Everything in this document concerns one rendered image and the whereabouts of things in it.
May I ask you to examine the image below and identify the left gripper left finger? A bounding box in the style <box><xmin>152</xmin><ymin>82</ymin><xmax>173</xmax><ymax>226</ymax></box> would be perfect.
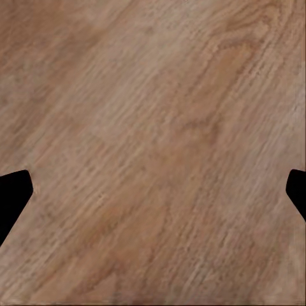
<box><xmin>0</xmin><ymin>170</ymin><xmax>33</xmax><ymax>245</ymax></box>

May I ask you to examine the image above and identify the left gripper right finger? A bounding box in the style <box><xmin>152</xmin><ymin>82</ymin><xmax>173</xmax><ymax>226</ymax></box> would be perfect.
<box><xmin>286</xmin><ymin>169</ymin><xmax>306</xmax><ymax>221</ymax></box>

